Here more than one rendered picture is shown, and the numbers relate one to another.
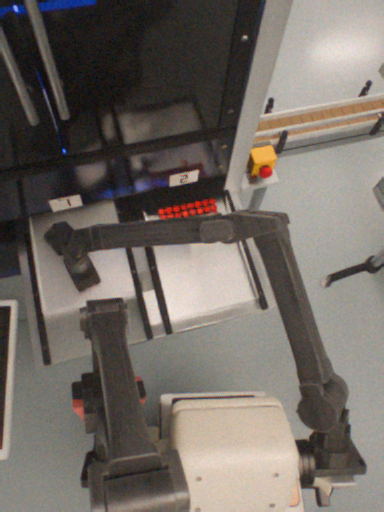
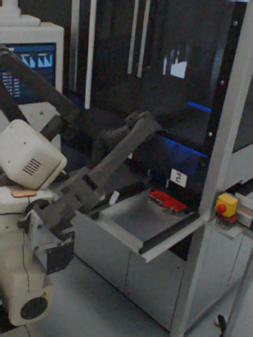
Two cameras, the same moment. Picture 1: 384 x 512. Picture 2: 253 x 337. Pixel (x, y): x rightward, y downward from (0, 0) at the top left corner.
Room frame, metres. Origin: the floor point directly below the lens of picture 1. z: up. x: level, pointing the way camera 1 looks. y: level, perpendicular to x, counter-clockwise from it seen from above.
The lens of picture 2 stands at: (-0.20, -1.22, 1.87)
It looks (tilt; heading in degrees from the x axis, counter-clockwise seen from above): 28 degrees down; 63
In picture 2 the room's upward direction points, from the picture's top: 7 degrees clockwise
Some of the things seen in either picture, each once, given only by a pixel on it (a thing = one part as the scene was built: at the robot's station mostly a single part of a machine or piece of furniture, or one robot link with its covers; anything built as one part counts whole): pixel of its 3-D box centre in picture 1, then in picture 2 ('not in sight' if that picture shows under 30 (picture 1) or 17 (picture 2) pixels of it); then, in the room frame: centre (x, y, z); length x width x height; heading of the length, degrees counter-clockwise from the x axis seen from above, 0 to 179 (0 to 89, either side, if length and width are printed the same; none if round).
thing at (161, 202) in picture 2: not in sight; (163, 204); (0.64, 0.02, 0.90); 0.18 x 0.02 x 0.05; 112
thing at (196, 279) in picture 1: (199, 256); (147, 214); (0.53, -0.02, 0.90); 0.34 x 0.26 x 0.04; 22
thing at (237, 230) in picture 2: (253, 169); (228, 226); (0.88, -0.16, 0.87); 0.14 x 0.13 x 0.02; 22
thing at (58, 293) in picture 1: (79, 249); (111, 176); (0.50, 0.33, 0.90); 0.34 x 0.26 x 0.04; 22
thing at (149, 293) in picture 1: (150, 297); (105, 202); (0.38, 0.10, 0.91); 0.14 x 0.03 x 0.06; 22
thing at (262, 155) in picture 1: (260, 158); (227, 204); (0.84, -0.17, 1.00); 0.08 x 0.07 x 0.07; 22
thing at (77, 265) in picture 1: (75, 257); (99, 147); (0.40, 0.29, 1.09); 0.07 x 0.06 x 0.07; 50
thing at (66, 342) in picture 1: (141, 261); (125, 199); (0.50, 0.15, 0.87); 0.70 x 0.48 x 0.02; 112
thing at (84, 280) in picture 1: (80, 267); (97, 159); (0.40, 0.28, 1.03); 0.10 x 0.07 x 0.07; 37
